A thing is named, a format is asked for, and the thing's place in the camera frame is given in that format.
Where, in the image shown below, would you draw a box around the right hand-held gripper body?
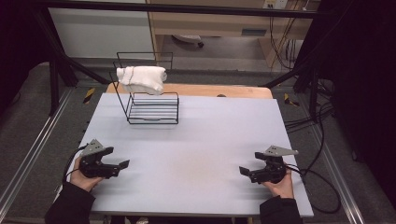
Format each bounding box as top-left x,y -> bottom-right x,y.
248,145 -> 299,185

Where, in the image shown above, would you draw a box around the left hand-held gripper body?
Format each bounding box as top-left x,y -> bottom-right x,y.
78,139 -> 121,179

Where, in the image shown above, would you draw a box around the black wire rack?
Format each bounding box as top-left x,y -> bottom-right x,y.
108,51 -> 180,125

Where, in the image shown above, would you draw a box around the white towel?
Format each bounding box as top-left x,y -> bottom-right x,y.
116,65 -> 168,96

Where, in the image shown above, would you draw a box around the person's left hand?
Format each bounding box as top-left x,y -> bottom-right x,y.
69,157 -> 104,193

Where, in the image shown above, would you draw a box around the person's right hand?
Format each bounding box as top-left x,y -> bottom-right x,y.
261,169 -> 295,200

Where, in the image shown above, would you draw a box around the yellow black floor tape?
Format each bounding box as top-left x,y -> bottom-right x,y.
283,92 -> 300,107
82,87 -> 96,105

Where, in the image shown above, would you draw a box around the white cabinet panel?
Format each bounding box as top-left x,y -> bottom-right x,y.
48,7 -> 156,60

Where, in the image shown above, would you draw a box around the grey chair base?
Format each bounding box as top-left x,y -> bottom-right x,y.
172,34 -> 205,49

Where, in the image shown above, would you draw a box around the light wooden desk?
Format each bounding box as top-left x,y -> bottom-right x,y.
146,0 -> 321,68

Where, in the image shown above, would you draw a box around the white power strip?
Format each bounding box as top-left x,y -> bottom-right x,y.
262,0 -> 289,9

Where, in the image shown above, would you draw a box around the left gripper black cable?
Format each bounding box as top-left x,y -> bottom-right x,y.
62,144 -> 90,185

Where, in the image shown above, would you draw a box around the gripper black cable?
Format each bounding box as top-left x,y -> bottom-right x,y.
284,162 -> 342,215
62,144 -> 90,185

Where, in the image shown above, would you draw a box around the bundle of black cables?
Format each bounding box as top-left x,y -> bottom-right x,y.
284,78 -> 335,175

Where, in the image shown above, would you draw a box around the aluminium floor rail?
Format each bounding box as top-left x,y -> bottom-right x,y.
311,124 -> 366,224
0,88 -> 75,213

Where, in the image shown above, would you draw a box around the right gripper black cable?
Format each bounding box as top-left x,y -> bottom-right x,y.
284,162 -> 342,215

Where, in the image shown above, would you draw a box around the hanging desk cables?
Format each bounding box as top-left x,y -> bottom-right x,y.
269,17 -> 301,71

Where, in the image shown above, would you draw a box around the black metal frame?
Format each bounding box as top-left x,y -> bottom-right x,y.
31,0 -> 334,122

